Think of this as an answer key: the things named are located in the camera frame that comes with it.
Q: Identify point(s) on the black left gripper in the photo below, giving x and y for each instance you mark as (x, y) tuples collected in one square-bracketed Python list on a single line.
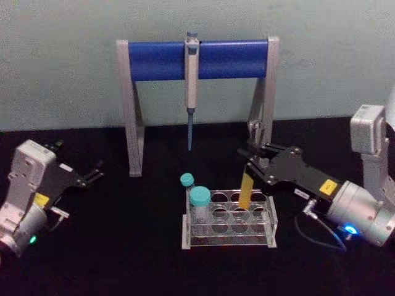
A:
[(58, 180)]

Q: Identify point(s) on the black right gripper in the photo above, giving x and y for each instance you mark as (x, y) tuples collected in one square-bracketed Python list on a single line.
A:
[(304, 172)]

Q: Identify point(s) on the yellow tube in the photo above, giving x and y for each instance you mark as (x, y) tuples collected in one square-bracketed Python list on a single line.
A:
[(246, 192)]

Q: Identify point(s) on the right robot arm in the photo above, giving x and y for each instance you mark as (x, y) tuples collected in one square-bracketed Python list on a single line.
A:
[(361, 203)]

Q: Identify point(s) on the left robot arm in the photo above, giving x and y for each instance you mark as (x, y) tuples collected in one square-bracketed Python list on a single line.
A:
[(24, 188)]

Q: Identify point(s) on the wide tube with teal cap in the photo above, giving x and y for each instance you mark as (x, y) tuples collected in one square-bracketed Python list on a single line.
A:
[(200, 197)]

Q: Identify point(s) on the clear plastic tube rack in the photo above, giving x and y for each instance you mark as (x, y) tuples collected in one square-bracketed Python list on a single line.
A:
[(230, 232)]

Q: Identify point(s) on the slim tube with teal cap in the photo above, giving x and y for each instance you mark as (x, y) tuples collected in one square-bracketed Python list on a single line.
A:
[(187, 179)]

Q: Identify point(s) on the black table cloth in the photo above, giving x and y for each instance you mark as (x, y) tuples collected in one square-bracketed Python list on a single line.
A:
[(123, 265)]

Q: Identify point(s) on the grey pipette with blue tip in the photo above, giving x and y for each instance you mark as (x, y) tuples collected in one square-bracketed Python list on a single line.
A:
[(192, 77)]

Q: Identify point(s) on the grey stand with blue bar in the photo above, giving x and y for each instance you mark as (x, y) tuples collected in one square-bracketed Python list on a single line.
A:
[(154, 60)]

